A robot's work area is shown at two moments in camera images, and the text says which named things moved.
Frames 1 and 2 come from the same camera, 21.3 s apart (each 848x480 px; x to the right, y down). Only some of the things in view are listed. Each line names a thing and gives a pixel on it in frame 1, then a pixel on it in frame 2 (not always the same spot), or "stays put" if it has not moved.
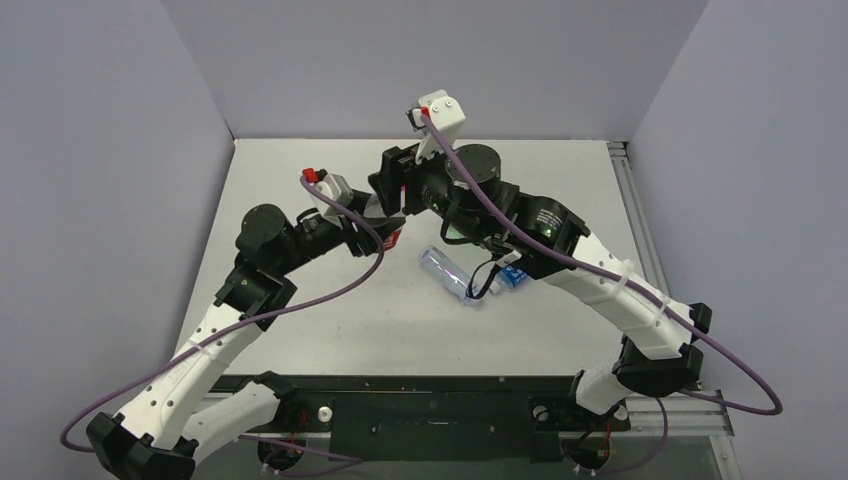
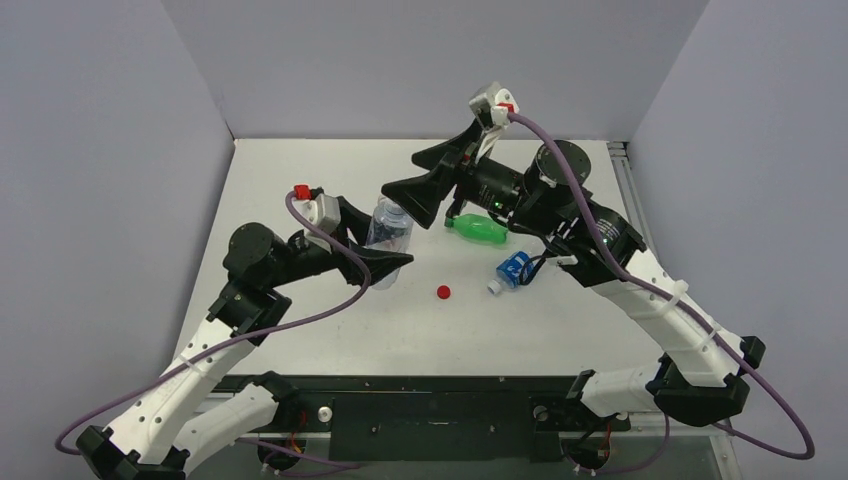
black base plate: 432,418 stays put
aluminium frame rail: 696,414 stays put
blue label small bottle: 507,279 stays put
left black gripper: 363,237 to 354,222
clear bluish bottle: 444,271 to 391,228
